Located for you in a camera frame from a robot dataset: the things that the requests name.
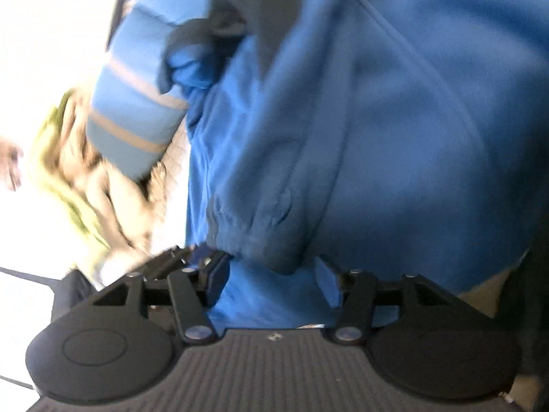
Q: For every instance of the blue striped pillow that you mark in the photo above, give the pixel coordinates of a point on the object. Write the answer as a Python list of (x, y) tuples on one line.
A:
[(137, 90)]

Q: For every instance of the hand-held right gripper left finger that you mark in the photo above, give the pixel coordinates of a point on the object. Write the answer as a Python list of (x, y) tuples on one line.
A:
[(216, 277)]

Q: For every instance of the blue fleece jacket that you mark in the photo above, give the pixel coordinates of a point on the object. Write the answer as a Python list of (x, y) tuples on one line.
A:
[(364, 137)]

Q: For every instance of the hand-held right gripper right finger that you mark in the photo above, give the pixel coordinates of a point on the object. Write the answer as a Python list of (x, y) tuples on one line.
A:
[(328, 279)]

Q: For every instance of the beige comforter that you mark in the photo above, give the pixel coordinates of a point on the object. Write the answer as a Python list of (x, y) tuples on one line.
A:
[(111, 206)]

